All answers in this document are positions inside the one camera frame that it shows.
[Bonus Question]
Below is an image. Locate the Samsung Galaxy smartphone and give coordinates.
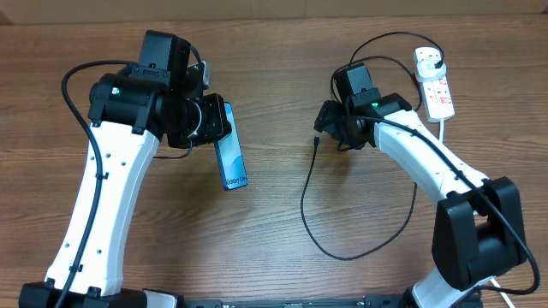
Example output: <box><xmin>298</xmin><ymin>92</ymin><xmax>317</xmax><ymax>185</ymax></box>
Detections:
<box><xmin>214</xmin><ymin>103</ymin><xmax>247</xmax><ymax>191</ymax></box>

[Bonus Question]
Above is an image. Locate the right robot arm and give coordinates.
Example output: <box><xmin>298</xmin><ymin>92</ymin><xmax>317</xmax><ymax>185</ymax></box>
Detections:
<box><xmin>314</xmin><ymin>63</ymin><xmax>535</xmax><ymax>307</ymax></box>

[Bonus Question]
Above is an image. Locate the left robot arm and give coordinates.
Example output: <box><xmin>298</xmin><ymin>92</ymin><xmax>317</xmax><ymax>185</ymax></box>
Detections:
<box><xmin>19</xmin><ymin>30</ymin><xmax>247</xmax><ymax>307</ymax></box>

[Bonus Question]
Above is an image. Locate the white power strip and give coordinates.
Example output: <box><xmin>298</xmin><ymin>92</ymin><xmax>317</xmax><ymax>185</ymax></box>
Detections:
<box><xmin>414</xmin><ymin>47</ymin><xmax>455</xmax><ymax>122</ymax></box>

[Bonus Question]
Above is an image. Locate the white USB wall charger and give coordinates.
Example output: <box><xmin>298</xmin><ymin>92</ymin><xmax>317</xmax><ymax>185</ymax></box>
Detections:
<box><xmin>415</xmin><ymin>60</ymin><xmax>447</xmax><ymax>82</ymax></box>

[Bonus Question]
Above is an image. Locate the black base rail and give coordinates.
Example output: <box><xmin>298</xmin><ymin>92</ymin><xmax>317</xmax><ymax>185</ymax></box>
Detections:
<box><xmin>140</xmin><ymin>288</ymin><xmax>485</xmax><ymax>308</ymax></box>

